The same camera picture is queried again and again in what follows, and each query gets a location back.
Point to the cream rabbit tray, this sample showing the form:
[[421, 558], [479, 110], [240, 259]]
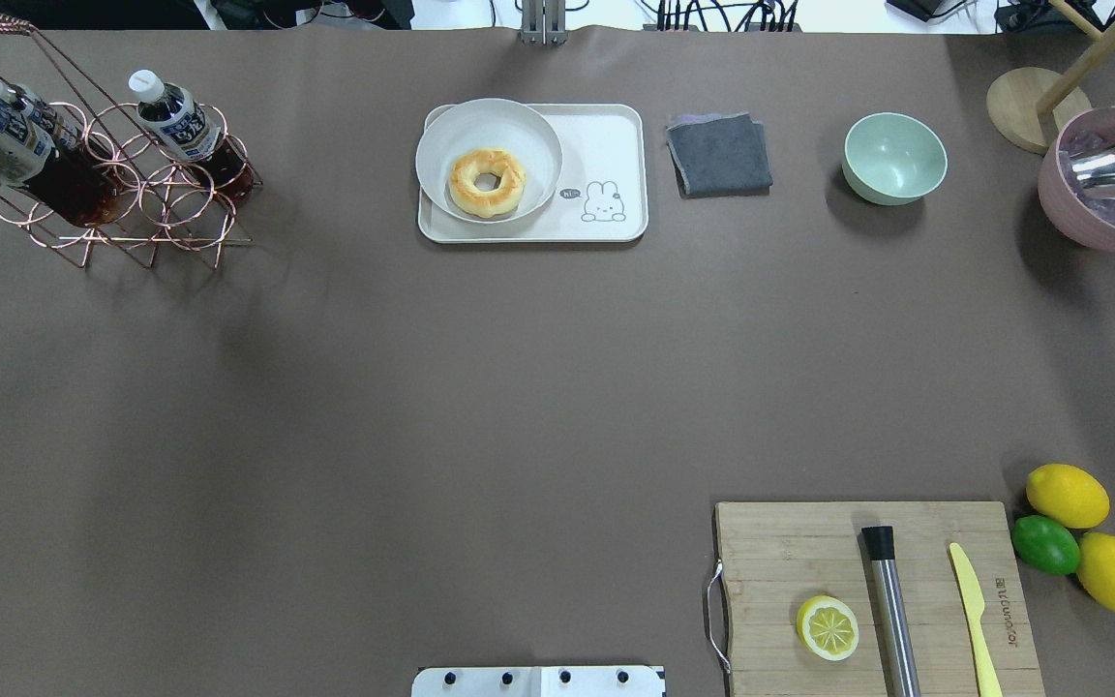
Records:
[[601, 193]]

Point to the copper wire bottle rack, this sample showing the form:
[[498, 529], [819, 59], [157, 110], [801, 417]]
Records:
[[160, 209]]

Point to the yellow lemon upper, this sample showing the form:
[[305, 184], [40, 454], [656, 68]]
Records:
[[1069, 495]]

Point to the pink ice bowl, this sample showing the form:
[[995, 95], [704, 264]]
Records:
[[1087, 221]]

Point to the green lime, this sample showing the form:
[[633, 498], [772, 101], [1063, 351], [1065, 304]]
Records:
[[1045, 544]]

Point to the tea bottle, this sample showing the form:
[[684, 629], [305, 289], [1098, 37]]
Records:
[[32, 162], [35, 108], [195, 140]]

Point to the half lemon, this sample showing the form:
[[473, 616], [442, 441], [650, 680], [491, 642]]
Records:
[[827, 627]]

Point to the grey folded cloth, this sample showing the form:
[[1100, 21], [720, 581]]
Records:
[[720, 154]]

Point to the steel muddler black tip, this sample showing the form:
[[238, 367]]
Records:
[[900, 661]]

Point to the aluminium camera post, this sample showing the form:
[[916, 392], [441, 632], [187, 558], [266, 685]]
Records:
[[543, 22]]

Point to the white round plate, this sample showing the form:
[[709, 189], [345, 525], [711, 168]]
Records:
[[500, 124]]

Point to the wooden cutting board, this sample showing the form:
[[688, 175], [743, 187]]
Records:
[[775, 555]]

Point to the glazed donut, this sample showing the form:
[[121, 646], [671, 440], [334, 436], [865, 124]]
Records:
[[512, 180]]

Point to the wooden mug tree stand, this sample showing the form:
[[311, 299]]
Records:
[[1029, 105]]

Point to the yellow plastic knife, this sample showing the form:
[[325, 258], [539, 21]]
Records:
[[974, 606]]

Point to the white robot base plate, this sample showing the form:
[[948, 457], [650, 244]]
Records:
[[575, 680]]

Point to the mint green bowl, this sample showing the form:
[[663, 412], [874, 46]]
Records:
[[893, 158]]

